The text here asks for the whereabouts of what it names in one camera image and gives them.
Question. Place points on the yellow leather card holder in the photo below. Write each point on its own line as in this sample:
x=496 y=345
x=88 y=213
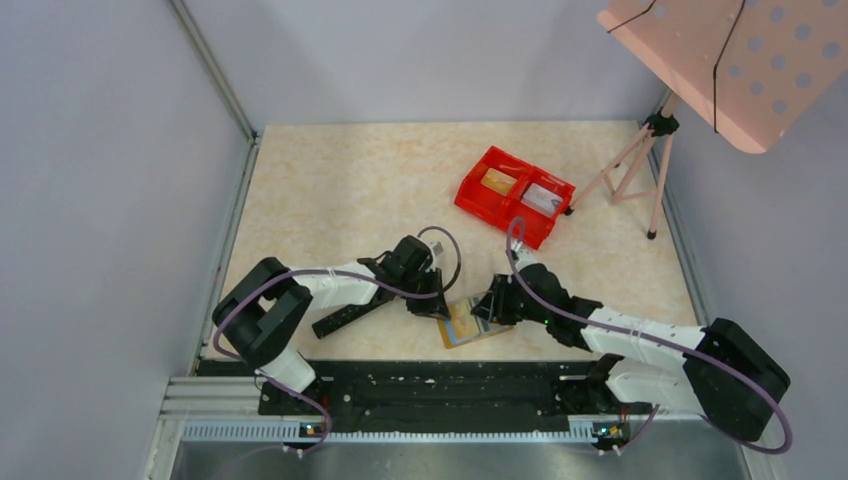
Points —
x=487 y=329

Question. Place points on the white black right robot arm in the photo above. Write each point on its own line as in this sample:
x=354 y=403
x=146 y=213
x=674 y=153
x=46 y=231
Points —
x=718 y=372

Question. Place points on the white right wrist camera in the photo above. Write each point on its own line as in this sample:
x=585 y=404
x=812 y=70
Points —
x=520 y=256

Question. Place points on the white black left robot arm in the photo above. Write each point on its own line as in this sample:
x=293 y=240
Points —
x=255 y=323

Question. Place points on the black microphone silver head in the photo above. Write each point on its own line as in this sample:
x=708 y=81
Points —
x=345 y=316

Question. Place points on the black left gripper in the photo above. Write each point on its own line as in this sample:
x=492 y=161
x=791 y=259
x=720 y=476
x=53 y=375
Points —
x=428 y=304

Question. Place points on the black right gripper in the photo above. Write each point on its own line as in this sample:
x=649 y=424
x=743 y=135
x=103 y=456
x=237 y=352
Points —
x=500 y=302

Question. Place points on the grey slotted cable duct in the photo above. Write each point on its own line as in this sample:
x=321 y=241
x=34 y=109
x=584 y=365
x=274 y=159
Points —
x=280 y=431

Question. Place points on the orange card in bin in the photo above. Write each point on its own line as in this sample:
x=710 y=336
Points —
x=498 y=181

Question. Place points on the white card in bin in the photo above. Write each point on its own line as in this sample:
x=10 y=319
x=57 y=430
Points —
x=541 y=200

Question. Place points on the gold VIP card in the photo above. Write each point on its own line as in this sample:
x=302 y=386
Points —
x=463 y=324

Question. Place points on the red two-compartment plastic bin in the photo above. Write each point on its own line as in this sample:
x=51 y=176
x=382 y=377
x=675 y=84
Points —
x=497 y=210

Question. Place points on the pink perforated music stand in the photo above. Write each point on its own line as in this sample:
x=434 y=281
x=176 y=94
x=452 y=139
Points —
x=748 y=68

